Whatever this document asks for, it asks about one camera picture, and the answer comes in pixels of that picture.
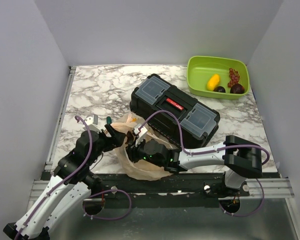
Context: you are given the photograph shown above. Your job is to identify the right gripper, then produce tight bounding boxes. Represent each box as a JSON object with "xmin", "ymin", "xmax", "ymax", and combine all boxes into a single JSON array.
[{"xmin": 120, "ymin": 136, "xmax": 164, "ymax": 168}]

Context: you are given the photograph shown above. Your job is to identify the translucent orange plastic bag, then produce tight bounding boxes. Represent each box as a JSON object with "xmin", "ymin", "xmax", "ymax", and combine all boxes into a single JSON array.
[{"xmin": 109, "ymin": 111, "xmax": 176, "ymax": 181}]

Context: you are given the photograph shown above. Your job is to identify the dark purple fake plum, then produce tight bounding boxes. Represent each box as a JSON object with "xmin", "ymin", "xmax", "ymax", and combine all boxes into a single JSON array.
[{"xmin": 213, "ymin": 86, "xmax": 226, "ymax": 93}]

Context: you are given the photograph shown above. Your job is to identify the yellow fake lemon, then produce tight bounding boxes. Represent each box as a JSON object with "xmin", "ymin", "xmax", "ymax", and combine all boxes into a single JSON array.
[{"xmin": 206, "ymin": 74, "xmax": 221, "ymax": 92}]

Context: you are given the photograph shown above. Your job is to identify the dark red fake apple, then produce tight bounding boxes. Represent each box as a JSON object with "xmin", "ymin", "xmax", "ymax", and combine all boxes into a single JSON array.
[{"xmin": 230, "ymin": 83, "xmax": 245, "ymax": 94}]

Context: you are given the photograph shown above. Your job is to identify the red fake grapes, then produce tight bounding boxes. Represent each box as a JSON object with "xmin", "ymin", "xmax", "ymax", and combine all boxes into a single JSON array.
[{"xmin": 227, "ymin": 68, "xmax": 241, "ymax": 88}]

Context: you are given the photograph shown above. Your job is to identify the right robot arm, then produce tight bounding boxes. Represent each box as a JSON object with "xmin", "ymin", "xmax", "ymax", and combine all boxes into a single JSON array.
[{"xmin": 125, "ymin": 135, "xmax": 263, "ymax": 198}]

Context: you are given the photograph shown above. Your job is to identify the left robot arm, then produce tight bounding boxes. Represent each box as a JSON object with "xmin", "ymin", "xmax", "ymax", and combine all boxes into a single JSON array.
[{"xmin": 3, "ymin": 124, "xmax": 126, "ymax": 240}]

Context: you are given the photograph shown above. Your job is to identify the black plastic toolbox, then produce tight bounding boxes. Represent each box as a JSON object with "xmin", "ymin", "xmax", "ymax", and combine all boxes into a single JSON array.
[{"xmin": 129, "ymin": 74, "xmax": 220, "ymax": 149}]

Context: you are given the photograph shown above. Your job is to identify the green plastic basin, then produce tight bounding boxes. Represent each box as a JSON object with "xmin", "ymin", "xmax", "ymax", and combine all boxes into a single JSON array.
[{"xmin": 186, "ymin": 55, "xmax": 250, "ymax": 100}]

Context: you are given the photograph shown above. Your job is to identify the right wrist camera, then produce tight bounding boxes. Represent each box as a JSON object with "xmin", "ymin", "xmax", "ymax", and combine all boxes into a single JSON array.
[{"xmin": 133, "ymin": 124, "xmax": 148, "ymax": 147}]

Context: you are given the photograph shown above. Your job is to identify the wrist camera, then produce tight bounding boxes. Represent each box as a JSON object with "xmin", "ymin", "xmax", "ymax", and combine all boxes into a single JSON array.
[
  {"xmin": 84, "ymin": 114, "xmax": 100, "ymax": 133},
  {"xmin": 133, "ymin": 124, "xmax": 148, "ymax": 147}
]

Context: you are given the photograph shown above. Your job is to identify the green handled screwdriver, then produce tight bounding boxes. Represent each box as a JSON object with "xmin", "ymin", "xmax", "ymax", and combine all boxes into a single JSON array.
[{"xmin": 106, "ymin": 116, "xmax": 113, "ymax": 125}]

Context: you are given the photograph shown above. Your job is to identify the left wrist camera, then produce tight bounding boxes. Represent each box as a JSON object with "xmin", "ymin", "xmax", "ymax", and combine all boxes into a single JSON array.
[{"xmin": 84, "ymin": 114, "xmax": 100, "ymax": 133}]

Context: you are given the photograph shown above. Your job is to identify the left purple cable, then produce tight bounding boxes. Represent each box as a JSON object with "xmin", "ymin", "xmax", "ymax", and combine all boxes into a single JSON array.
[{"xmin": 13, "ymin": 115, "xmax": 133, "ymax": 240}]

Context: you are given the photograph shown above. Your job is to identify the black front mounting rail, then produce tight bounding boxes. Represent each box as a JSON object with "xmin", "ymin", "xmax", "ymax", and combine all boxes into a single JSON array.
[{"xmin": 82, "ymin": 173, "xmax": 250, "ymax": 214}]

